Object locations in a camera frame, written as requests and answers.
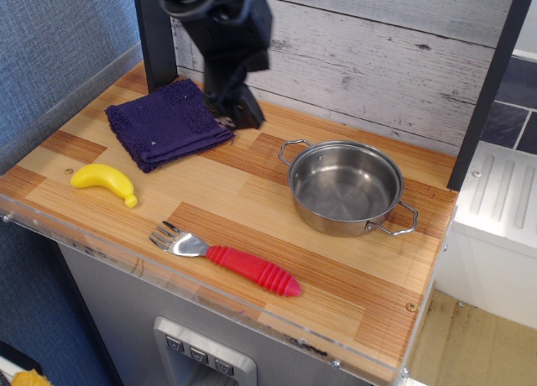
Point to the black frame post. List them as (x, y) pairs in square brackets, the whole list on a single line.
[(514, 22), (155, 32)]

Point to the silver button panel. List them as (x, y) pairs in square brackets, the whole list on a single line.
[(190, 358)]

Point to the yellow toy banana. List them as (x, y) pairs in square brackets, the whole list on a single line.
[(108, 177)]

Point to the black right frame post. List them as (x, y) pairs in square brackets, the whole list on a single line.
[(514, 22)]

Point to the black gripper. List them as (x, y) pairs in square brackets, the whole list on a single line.
[(227, 95)]

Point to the red handled fork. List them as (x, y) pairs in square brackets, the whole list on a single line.
[(263, 273)]

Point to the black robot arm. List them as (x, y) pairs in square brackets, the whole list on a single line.
[(233, 37)]

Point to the white ribbed cabinet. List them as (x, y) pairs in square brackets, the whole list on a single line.
[(489, 257)]

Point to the silver pan with handles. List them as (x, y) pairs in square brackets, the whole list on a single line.
[(344, 188)]

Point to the clear acrylic edge guard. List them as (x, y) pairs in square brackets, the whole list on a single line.
[(361, 297)]

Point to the purple rag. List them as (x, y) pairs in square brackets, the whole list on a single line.
[(168, 124)]

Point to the black left frame post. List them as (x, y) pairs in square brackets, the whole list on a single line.
[(155, 32)]

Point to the yellow black object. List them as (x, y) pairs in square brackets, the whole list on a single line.
[(25, 378)]

